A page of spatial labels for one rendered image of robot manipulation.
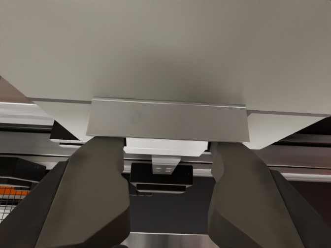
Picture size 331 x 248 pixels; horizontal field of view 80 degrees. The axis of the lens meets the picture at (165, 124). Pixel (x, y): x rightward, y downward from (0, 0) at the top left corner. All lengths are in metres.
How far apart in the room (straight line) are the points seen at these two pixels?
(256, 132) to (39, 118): 0.23
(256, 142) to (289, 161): 0.34
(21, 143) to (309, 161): 0.64
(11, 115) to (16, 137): 0.27
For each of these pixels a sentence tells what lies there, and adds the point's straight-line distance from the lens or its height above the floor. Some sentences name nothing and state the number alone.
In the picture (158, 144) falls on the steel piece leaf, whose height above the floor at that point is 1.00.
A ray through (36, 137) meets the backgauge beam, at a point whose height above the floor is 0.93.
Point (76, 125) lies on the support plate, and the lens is 0.17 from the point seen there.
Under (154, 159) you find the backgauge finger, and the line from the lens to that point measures 0.25.
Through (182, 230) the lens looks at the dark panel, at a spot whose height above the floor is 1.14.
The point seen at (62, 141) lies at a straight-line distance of 0.23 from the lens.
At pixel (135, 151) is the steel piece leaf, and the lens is 0.22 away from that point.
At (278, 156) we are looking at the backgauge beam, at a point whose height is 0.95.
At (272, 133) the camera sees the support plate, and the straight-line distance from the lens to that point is 0.17.
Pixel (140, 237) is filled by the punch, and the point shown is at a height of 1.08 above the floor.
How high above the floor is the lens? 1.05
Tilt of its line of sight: 21 degrees down
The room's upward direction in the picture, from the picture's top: 178 degrees counter-clockwise
